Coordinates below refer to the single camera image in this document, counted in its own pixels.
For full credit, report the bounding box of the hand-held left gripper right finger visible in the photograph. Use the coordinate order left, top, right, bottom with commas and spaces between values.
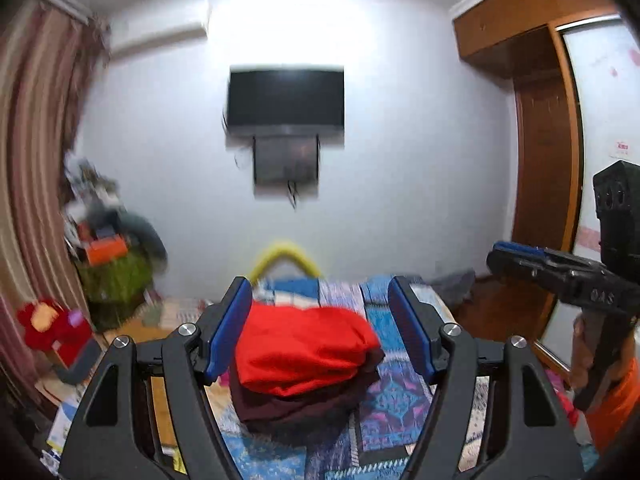
388, 275, 585, 480

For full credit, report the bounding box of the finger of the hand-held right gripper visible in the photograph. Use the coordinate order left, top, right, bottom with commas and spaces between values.
486, 251, 576, 306
492, 241, 603, 275

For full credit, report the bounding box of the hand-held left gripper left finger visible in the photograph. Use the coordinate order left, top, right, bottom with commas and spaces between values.
58, 275, 254, 480

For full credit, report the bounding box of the red zip jacket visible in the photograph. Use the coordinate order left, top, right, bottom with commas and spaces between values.
234, 302, 386, 398

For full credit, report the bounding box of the person's right forearm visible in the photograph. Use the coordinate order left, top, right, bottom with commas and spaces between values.
584, 357, 640, 453

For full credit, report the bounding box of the person's right hand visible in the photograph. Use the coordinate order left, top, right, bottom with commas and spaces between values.
571, 316, 601, 392

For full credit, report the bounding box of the wooden door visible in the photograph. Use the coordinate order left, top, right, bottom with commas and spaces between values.
511, 25, 585, 353

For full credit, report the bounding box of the patchwork printed bed sheet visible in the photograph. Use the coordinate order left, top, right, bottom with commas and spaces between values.
215, 274, 493, 480

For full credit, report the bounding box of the yellow foam hoop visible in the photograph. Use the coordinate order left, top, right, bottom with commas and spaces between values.
248, 241, 324, 287

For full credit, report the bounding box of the maroon folded garment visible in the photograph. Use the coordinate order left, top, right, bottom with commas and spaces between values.
227, 350, 387, 445

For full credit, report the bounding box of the green patterned box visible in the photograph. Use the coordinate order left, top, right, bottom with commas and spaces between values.
76, 255, 157, 332

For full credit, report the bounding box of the pink slipper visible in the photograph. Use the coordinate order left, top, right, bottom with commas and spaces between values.
547, 367, 577, 415

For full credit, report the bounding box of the dark grey cushion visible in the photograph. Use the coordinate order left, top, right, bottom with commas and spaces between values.
119, 211, 169, 267

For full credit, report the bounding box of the orange box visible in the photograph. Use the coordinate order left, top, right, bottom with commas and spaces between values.
85, 237, 129, 267

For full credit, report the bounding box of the red plush toy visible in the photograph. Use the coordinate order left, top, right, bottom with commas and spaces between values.
16, 298, 94, 352

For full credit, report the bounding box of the pile of clutter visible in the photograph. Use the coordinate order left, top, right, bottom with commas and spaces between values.
61, 154, 131, 261

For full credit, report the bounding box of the wooden overhead cabinet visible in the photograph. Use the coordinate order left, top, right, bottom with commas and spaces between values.
451, 0, 622, 80

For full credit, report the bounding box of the striped brown curtain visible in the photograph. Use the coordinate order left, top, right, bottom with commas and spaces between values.
0, 0, 112, 413

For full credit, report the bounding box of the white air conditioner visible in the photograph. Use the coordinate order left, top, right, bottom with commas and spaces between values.
106, 2, 212, 57

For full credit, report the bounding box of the large wall television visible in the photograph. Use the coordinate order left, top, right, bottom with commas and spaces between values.
226, 65, 346, 137

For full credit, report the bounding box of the white curtain rail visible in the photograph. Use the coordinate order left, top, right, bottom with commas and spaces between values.
34, 0, 94, 20

